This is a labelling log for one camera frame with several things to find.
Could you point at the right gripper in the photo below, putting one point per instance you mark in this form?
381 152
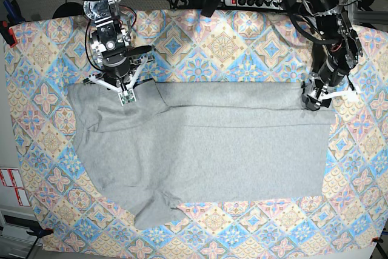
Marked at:
117 68

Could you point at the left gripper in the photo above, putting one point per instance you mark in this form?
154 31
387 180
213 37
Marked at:
320 84

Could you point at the grey T-shirt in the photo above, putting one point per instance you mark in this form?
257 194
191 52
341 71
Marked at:
198 142

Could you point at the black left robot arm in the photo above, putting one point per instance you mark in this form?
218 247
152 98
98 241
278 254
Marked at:
336 49

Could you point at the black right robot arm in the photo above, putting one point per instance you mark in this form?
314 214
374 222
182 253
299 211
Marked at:
108 45

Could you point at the orange black clamp upper left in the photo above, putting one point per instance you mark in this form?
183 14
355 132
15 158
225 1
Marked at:
8 34

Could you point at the orange black clamp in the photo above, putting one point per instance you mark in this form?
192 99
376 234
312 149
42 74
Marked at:
39 233
378 240
8 34

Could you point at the white power strip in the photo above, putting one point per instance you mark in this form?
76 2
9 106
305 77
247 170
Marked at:
271 4

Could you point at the red white labels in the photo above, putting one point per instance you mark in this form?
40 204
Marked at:
13 192

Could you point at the patterned tile tablecloth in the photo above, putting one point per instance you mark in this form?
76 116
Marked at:
230 46

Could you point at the orange black clamp lower right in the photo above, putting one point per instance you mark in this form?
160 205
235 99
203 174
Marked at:
378 240

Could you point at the orange black clamp lower left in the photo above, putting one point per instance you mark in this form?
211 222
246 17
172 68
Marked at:
39 233

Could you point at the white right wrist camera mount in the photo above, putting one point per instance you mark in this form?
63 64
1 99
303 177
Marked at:
126 95

